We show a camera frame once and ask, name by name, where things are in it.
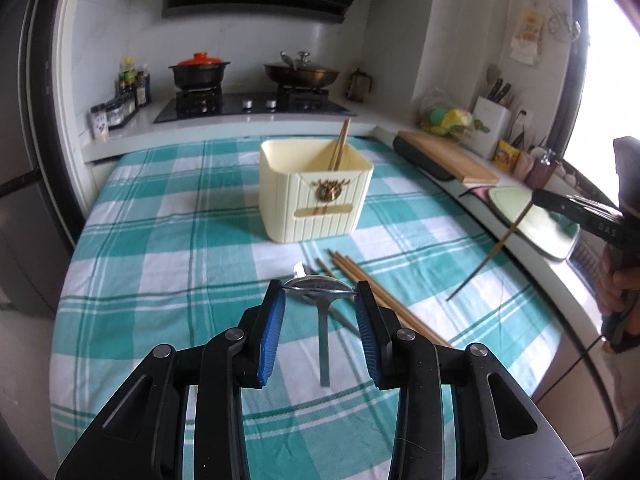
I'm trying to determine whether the dark wooden chopstick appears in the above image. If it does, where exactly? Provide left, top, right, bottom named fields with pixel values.
left=447, top=200, right=533, bottom=301

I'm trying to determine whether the steel spoon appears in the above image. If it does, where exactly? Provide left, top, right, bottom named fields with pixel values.
left=283, top=274, right=355, bottom=388

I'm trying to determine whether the steel spork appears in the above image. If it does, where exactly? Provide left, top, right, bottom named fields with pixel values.
left=290, top=261, right=359, bottom=336

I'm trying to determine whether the person right hand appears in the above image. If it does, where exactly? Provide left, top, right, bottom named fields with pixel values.
left=596, top=245, right=639, bottom=316

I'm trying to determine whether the green cutting board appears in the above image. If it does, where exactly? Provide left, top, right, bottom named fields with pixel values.
left=488, top=186, right=580, bottom=261

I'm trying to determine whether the purple soap dispenser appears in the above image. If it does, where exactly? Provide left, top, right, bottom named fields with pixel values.
left=525, top=148, right=556, bottom=190

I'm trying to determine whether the yellow snack packet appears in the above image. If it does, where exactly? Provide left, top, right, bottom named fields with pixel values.
left=492, top=140, right=521, bottom=174

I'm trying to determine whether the white knife block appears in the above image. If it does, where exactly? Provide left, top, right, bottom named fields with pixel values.
left=468, top=96, right=511, bottom=159

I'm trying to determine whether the wooden cutting board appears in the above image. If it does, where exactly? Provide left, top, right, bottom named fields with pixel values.
left=393, top=131, right=499, bottom=184

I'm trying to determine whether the teal plaid tablecloth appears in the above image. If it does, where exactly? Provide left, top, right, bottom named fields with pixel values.
left=50, top=139, right=562, bottom=479

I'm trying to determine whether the yellow green produce bag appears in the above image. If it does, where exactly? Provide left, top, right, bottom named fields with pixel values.
left=419, top=88, right=490, bottom=140

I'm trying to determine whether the grey refrigerator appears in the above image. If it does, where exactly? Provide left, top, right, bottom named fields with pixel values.
left=1, top=0, right=70, bottom=320

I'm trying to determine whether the glass french press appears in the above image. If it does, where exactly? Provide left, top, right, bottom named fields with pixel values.
left=345, top=68, right=373, bottom=103

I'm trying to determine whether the cream utensil holder box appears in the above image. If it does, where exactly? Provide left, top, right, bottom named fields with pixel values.
left=258, top=138, right=373, bottom=244

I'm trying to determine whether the white spice jar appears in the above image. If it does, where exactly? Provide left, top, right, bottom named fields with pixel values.
left=90, top=103, right=108, bottom=140

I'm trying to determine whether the black gas stove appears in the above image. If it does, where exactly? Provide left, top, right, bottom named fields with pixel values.
left=154, top=87, right=356, bottom=124

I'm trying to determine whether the sauce bottles group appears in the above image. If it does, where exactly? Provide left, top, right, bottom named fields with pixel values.
left=118, top=56, right=151, bottom=108

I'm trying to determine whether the black wok with lid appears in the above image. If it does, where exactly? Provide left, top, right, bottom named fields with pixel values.
left=264, top=51, right=340, bottom=89

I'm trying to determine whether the black pot red lid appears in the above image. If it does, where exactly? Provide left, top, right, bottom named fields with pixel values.
left=170, top=52, right=229, bottom=91

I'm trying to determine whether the black cable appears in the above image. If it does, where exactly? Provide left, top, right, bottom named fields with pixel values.
left=534, top=336, right=609, bottom=403

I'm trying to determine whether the hanging wall towel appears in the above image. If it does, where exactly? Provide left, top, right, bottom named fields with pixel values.
left=510, top=4, right=544, bottom=66

